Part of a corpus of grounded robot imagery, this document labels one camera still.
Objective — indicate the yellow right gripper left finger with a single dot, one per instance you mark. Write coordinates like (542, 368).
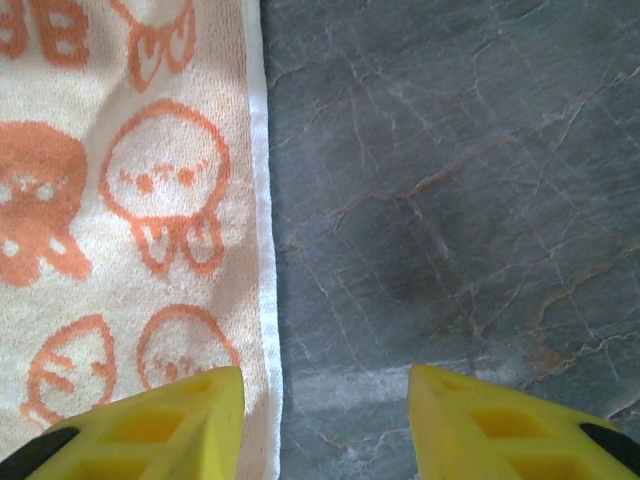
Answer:
(165, 435)

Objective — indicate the bear print towel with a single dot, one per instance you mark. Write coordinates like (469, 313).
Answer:
(150, 150)

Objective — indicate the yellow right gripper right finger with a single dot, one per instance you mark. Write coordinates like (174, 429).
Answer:
(500, 440)

